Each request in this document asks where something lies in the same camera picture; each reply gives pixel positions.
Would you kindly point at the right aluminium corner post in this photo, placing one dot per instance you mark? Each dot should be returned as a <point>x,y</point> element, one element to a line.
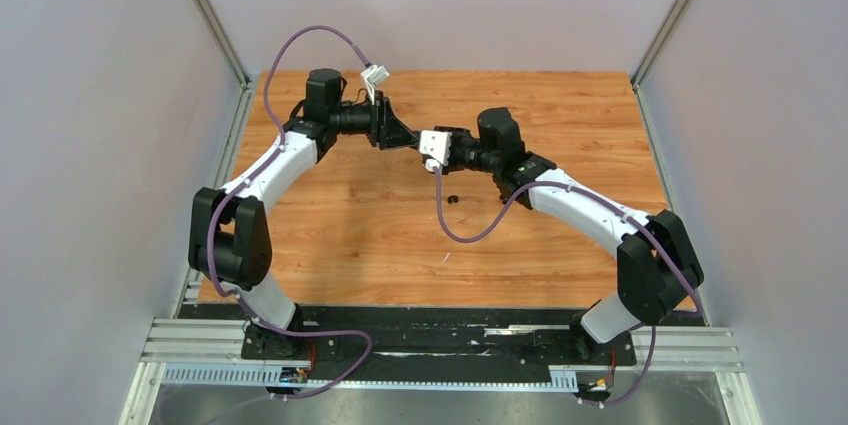
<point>663,34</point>

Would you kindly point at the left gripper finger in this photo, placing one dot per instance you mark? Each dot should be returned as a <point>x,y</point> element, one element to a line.
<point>397,128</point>
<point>392,143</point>

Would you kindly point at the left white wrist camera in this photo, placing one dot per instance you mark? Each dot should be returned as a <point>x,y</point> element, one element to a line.
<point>372,76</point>

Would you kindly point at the aluminium corner post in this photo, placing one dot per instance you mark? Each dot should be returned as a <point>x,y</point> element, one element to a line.
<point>663,34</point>
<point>222,41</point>

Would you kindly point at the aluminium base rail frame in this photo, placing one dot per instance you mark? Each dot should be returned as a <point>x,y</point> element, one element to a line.
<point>445,365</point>

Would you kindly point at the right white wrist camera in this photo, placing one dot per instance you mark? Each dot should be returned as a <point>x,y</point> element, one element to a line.
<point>434,147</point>

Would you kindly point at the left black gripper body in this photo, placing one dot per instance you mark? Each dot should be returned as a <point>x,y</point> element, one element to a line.
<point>380,119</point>

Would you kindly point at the left aluminium corner post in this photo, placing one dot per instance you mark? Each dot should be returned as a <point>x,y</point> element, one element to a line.
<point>222,41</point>

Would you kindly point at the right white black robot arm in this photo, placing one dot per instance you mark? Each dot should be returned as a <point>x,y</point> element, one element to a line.
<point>656,265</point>

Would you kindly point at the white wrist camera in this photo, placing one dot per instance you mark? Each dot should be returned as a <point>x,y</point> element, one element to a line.
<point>434,147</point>
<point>372,76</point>

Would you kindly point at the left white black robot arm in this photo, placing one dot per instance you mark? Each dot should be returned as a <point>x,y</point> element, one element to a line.
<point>229,240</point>

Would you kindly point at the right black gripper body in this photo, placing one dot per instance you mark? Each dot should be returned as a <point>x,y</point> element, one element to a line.
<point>466,152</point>

